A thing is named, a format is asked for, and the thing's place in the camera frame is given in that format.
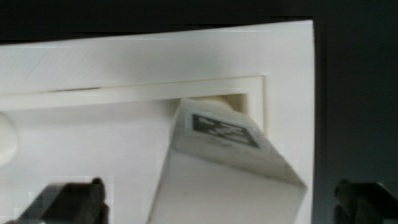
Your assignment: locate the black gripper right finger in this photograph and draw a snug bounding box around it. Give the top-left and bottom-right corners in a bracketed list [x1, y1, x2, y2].
[335, 180, 398, 224]

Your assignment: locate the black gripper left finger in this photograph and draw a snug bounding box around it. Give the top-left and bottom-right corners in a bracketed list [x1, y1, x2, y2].
[16, 178, 111, 224]

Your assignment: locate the white leg with tag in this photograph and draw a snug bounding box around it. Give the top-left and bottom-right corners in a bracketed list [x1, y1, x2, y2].
[146, 99, 306, 224]

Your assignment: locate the white square table top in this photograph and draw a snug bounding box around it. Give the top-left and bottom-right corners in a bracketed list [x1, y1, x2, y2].
[0, 76, 265, 224]

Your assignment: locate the white obstacle fence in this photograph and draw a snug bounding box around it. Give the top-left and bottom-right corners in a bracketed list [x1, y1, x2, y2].
[0, 21, 315, 224]

